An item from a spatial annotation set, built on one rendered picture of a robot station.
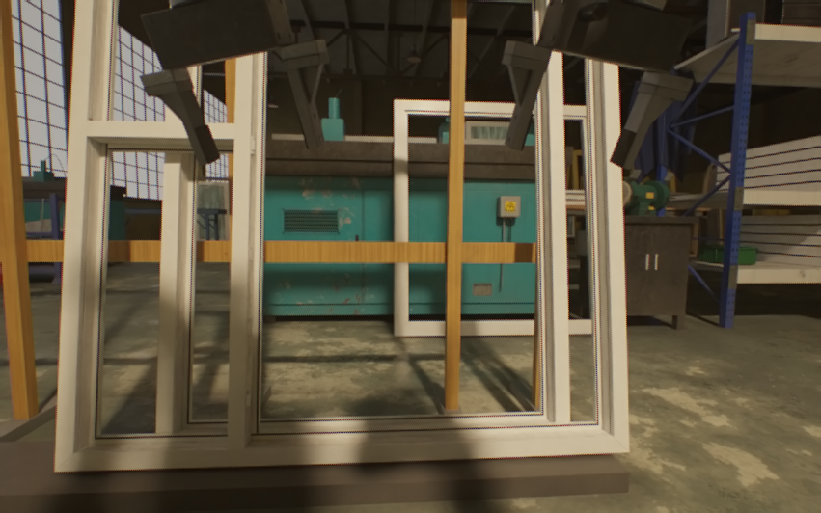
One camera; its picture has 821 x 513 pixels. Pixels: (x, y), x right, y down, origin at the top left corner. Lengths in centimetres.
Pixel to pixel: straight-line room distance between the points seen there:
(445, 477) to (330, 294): 184
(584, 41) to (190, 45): 38
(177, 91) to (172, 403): 97
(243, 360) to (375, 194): 178
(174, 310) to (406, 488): 77
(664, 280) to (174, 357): 274
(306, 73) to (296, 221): 233
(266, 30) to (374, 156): 228
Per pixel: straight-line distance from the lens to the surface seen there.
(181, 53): 51
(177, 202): 131
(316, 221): 275
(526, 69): 47
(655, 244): 304
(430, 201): 275
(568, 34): 46
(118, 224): 773
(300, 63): 46
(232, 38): 48
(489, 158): 280
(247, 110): 124
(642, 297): 304
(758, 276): 355
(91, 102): 142
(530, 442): 125
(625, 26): 49
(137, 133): 132
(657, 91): 53
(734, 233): 339
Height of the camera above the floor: 69
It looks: 5 degrees down
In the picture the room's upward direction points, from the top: 1 degrees clockwise
